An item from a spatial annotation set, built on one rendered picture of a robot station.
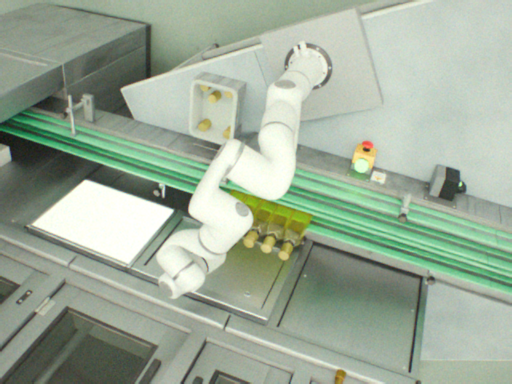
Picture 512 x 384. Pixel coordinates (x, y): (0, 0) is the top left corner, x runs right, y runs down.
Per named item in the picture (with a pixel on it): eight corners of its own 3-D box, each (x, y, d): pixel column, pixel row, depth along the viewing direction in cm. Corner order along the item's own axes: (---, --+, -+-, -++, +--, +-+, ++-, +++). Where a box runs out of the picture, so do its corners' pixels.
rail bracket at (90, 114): (95, 116, 191) (59, 140, 173) (92, 78, 181) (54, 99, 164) (105, 118, 190) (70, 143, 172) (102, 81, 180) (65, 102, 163)
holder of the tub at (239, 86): (198, 137, 183) (190, 146, 177) (202, 70, 167) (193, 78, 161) (239, 149, 180) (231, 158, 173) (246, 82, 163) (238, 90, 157)
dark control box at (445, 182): (430, 182, 159) (428, 194, 153) (437, 162, 155) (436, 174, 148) (453, 189, 158) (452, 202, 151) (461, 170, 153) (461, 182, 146)
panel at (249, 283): (85, 182, 186) (26, 231, 159) (84, 176, 184) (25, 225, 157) (298, 255, 167) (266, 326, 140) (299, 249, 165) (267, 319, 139)
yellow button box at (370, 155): (354, 159, 165) (350, 169, 159) (358, 141, 161) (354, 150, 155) (373, 165, 164) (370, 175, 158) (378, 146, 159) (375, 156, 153)
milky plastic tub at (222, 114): (198, 126, 180) (188, 135, 173) (202, 70, 166) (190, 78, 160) (240, 138, 176) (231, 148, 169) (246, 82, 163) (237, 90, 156)
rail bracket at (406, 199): (399, 198, 152) (394, 221, 142) (406, 179, 148) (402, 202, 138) (411, 202, 152) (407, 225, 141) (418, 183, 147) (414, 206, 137)
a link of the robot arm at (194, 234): (237, 243, 115) (198, 282, 128) (202, 204, 117) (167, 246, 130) (217, 259, 109) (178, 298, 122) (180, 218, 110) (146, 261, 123)
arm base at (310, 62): (281, 43, 146) (266, 60, 135) (318, 34, 141) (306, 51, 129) (295, 88, 154) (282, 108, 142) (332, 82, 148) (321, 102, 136)
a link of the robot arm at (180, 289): (170, 262, 118) (194, 290, 117) (197, 241, 126) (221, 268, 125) (152, 285, 129) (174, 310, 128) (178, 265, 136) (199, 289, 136)
